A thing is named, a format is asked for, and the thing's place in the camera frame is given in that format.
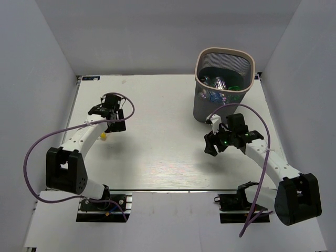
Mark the green bottle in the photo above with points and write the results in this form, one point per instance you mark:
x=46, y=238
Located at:
x=234, y=97

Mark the clear bottle yellow label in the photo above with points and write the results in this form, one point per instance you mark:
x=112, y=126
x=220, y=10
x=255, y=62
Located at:
x=103, y=136

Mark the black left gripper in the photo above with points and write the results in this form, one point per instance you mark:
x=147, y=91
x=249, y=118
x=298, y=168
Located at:
x=119, y=126

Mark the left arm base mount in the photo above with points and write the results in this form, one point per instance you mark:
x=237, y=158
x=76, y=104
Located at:
x=89, y=212

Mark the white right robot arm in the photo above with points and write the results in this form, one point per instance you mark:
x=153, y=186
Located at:
x=297, y=196

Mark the clear bottle blue label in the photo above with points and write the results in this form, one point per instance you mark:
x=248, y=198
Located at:
x=217, y=83

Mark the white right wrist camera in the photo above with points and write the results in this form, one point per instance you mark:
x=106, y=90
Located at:
x=214, y=120

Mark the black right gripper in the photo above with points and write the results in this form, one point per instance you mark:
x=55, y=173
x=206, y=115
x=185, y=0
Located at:
x=210, y=139

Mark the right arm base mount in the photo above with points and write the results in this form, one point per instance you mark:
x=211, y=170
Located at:
x=231, y=209

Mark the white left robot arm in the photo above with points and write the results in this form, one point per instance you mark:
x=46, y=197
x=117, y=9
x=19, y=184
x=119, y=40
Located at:
x=65, y=167

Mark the dark mesh waste bin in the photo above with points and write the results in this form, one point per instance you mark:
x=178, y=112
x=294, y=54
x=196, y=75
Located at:
x=235, y=66

